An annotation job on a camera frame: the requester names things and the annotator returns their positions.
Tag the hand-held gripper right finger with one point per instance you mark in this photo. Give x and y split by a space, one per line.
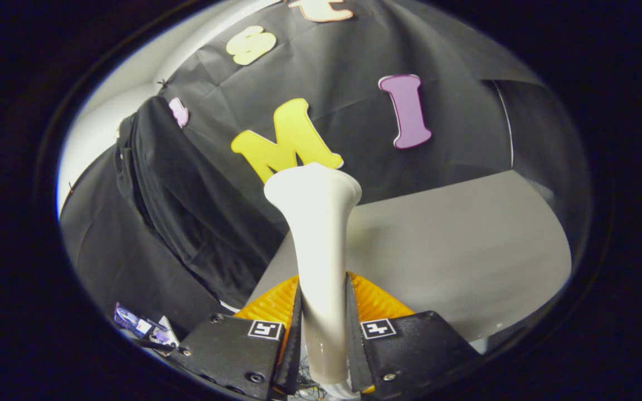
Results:
354 362

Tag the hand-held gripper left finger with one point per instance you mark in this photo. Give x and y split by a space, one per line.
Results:
294 362

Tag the white garment steamer head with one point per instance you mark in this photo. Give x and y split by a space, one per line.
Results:
321 250

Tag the black jacket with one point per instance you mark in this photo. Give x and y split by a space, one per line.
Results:
187 206

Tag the grey cabinet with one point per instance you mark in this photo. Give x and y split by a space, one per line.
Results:
438 250

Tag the black backdrop cloth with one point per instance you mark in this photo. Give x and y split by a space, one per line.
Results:
343 67

